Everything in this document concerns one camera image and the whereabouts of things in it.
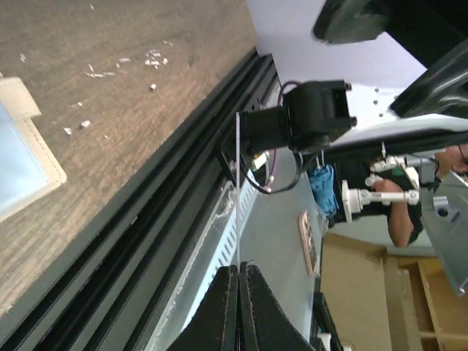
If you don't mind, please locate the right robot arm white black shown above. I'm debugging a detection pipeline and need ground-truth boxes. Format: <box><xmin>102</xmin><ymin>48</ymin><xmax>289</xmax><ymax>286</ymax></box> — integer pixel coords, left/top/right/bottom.
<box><xmin>247</xmin><ymin>1</ymin><xmax>467</xmax><ymax>144</ymax></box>

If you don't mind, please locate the blue cloth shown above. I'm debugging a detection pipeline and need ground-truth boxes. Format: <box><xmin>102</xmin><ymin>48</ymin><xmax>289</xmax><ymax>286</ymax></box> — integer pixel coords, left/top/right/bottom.
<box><xmin>307</xmin><ymin>165</ymin><xmax>339</xmax><ymax>218</ymax></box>

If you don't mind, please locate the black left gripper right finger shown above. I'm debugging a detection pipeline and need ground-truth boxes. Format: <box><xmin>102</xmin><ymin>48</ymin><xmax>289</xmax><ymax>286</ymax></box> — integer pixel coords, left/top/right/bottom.
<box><xmin>238</xmin><ymin>263</ymin><xmax>315</xmax><ymax>351</ymax></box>

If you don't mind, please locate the beige leather card holder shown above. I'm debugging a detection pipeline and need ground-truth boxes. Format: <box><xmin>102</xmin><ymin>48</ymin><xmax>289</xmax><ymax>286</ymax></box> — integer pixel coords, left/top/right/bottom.
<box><xmin>1</xmin><ymin>76</ymin><xmax>67</xmax><ymax>221</ymax></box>

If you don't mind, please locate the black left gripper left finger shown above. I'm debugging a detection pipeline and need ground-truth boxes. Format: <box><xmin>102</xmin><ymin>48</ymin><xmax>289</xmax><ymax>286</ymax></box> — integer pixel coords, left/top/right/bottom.
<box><xmin>168</xmin><ymin>265</ymin><xmax>238</xmax><ymax>351</ymax></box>

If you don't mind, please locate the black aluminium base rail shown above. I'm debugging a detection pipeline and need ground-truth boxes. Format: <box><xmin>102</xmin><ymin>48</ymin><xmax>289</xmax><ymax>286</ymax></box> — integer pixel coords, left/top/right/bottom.
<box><xmin>1</xmin><ymin>51</ymin><xmax>276</xmax><ymax>350</ymax></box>

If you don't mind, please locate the wooden shelf furniture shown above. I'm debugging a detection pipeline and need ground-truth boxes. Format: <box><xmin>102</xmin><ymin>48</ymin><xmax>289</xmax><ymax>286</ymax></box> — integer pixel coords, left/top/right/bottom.
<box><xmin>321</xmin><ymin>233</ymin><xmax>467</xmax><ymax>350</ymax></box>

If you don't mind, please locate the metal sheet front panel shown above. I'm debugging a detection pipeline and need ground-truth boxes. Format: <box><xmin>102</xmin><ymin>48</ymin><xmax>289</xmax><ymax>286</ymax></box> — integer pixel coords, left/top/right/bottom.
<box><xmin>146</xmin><ymin>171</ymin><xmax>326</xmax><ymax>351</ymax></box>

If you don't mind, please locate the person in black shirt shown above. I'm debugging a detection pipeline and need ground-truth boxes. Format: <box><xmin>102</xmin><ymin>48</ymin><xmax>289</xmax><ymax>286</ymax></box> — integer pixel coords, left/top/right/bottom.
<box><xmin>334</xmin><ymin>144</ymin><xmax>467</xmax><ymax>247</ymax></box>

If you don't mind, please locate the light blue slotted cable duct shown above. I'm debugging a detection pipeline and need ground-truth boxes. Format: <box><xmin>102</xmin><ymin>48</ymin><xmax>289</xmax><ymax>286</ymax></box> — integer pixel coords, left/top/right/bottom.
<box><xmin>210</xmin><ymin>178</ymin><xmax>257</xmax><ymax>275</ymax></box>

